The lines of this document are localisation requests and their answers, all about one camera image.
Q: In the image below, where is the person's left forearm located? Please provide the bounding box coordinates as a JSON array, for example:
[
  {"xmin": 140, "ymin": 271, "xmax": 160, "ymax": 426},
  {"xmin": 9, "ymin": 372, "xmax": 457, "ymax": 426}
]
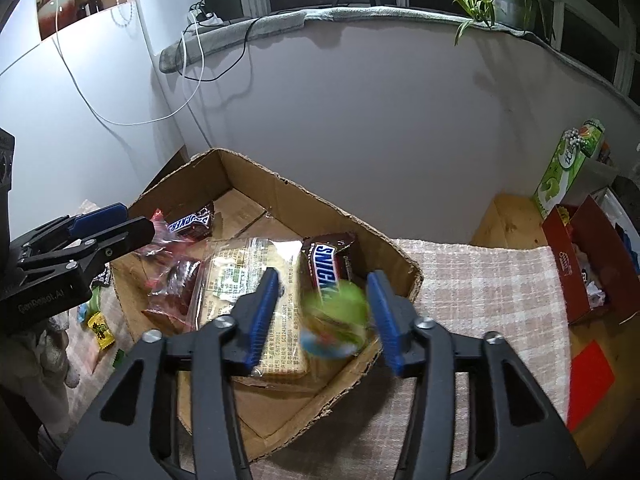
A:
[{"xmin": 35, "ymin": 310, "xmax": 83, "ymax": 391}]

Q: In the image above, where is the black cable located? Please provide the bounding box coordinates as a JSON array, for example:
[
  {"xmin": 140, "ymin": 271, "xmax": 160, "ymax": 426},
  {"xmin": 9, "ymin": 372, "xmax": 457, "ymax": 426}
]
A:
[{"xmin": 180, "ymin": 15, "xmax": 261, "ymax": 148}]

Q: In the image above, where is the potted spider plant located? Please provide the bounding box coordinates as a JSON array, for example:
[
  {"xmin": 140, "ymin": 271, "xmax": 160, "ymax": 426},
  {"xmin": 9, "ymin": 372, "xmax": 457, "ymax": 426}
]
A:
[{"xmin": 439, "ymin": 0, "xmax": 563, "ymax": 46}]

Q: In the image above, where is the red and white vase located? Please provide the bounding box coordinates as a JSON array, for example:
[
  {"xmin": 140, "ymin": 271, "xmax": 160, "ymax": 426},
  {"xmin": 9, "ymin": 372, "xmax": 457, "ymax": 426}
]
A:
[{"xmin": 37, "ymin": 0, "xmax": 76, "ymax": 38}]

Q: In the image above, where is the clear packet of red snacks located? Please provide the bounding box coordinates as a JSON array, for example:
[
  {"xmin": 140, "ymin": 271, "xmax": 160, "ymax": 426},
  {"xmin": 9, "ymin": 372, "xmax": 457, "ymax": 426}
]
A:
[{"xmin": 141, "ymin": 247, "xmax": 203, "ymax": 333}]

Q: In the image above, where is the short white cable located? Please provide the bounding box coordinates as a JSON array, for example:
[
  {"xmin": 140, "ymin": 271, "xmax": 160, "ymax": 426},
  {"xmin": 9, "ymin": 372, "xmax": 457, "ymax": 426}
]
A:
[{"xmin": 180, "ymin": 22, "xmax": 206, "ymax": 86}]

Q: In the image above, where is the large brown chocolate bar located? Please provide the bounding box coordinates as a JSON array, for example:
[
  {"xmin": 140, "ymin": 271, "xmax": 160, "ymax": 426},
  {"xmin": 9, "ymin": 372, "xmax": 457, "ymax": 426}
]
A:
[{"xmin": 300, "ymin": 232, "xmax": 361, "ymax": 306}]

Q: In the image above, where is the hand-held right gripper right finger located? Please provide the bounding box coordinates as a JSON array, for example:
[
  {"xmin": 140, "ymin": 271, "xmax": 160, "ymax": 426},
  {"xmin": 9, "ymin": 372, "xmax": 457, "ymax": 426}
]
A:
[{"xmin": 366, "ymin": 270, "xmax": 588, "ymax": 480}]

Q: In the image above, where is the green jelly cup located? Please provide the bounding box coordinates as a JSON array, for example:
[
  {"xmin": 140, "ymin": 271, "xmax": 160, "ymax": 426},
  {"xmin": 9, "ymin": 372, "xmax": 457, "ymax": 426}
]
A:
[{"xmin": 299, "ymin": 280, "xmax": 372, "ymax": 361}]

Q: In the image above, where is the small dark chocolate bar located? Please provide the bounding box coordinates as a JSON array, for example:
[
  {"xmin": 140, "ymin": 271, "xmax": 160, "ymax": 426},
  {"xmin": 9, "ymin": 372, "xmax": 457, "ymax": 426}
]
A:
[{"xmin": 165, "ymin": 202, "xmax": 216, "ymax": 241}]

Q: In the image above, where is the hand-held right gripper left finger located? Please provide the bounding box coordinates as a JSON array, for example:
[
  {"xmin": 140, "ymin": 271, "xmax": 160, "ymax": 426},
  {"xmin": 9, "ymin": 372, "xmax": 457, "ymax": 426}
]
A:
[{"xmin": 57, "ymin": 267, "xmax": 281, "ymax": 480}]

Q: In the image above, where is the red cardboard box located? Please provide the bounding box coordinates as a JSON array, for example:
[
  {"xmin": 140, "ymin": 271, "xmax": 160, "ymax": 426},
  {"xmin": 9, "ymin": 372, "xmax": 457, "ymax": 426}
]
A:
[{"xmin": 542, "ymin": 195, "xmax": 640, "ymax": 326}]

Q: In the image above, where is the yellow candy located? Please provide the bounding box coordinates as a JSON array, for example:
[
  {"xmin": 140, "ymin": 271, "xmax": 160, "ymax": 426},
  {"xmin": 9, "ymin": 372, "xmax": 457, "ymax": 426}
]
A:
[{"xmin": 85, "ymin": 312, "xmax": 116, "ymax": 351}]

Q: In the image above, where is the red envelope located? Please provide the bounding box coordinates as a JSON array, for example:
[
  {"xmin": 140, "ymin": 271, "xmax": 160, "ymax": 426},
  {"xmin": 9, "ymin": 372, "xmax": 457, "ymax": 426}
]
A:
[{"xmin": 567, "ymin": 340, "xmax": 616, "ymax": 428}]

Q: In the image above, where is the long white cable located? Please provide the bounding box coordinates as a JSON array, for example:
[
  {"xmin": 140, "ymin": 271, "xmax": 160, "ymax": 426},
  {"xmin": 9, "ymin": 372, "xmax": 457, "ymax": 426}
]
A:
[{"xmin": 52, "ymin": 0, "xmax": 201, "ymax": 126}]

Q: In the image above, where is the plaid tablecloth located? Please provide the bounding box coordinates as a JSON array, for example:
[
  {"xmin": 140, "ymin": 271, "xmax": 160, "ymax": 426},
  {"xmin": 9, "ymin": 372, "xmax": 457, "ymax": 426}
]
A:
[{"xmin": 60, "ymin": 199, "xmax": 572, "ymax": 480}]

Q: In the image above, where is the white power strip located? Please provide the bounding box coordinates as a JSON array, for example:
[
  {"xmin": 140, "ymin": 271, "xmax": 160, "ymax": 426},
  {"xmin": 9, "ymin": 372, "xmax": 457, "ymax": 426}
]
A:
[{"xmin": 187, "ymin": 2, "xmax": 221, "ymax": 26}]

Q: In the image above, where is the green carton box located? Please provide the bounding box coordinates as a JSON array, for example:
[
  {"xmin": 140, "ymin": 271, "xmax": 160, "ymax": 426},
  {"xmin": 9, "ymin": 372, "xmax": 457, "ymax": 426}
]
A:
[{"xmin": 532, "ymin": 119, "xmax": 618, "ymax": 218}]

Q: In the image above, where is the clear cracker packet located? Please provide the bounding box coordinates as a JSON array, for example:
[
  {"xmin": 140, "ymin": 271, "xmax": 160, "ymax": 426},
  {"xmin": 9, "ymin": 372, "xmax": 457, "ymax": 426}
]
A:
[{"xmin": 192, "ymin": 237, "xmax": 311, "ymax": 381}]

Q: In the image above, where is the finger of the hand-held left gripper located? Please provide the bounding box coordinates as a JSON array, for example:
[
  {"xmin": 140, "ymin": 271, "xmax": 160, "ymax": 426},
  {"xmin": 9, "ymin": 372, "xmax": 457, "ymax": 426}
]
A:
[
  {"xmin": 15, "ymin": 216, "xmax": 156, "ymax": 286},
  {"xmin": 20, "ymin": 203, "xmax": 130, "ymax": 248}
]

